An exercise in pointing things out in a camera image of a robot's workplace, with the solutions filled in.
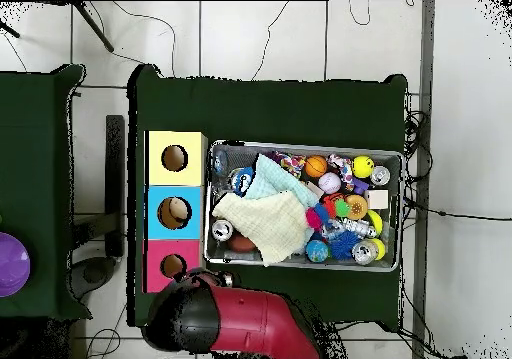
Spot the wooden box with three holes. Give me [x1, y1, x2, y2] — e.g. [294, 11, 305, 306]
[142, 130, 208, 294]

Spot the mint waffle cloth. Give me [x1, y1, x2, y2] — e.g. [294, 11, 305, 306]
[243, 153, 320, 209]

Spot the cream waffle cloth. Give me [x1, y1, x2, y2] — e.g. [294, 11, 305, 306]
[211, 190, 311, 267]

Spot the small orange basketball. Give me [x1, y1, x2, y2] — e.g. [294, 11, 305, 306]
[304, 155, 329, 179]

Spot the small white baseball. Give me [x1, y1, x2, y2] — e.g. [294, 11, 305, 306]
[318, 171, 342, 195]

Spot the blue green globe ball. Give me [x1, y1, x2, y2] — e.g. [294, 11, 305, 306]
[305, 239, 330, 264]

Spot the toy hamburger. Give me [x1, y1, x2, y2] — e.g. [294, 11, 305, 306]
[344, 193, 369, 221]

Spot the blue spiky rubber ball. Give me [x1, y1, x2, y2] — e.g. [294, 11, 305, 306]
[329, 230, 361, 261]

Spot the yellow smiley ball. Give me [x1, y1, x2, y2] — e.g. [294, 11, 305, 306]
[352, 155, 376, 179]

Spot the plain wooden cube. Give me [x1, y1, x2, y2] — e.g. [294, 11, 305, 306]
[365, 189, 390, 211]

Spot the grey stand foot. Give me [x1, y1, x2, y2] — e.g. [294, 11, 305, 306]
[66, 255, 118, 300]

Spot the dark green side table cloth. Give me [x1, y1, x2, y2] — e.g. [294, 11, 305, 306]
[0, 63, 93, 321]

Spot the black tripod leg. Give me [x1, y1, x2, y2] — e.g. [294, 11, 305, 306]
[71, 1, 116, 53]
[0, 19, 21, 39]

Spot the purple bowl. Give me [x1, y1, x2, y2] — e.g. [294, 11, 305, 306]
[0, 231, 32, 298]

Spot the shallow wire mesh bin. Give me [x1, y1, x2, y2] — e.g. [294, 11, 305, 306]
[203, 139, 404, 273]

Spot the black floor cable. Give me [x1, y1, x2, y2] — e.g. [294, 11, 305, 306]
[403, 196, 512, 221]

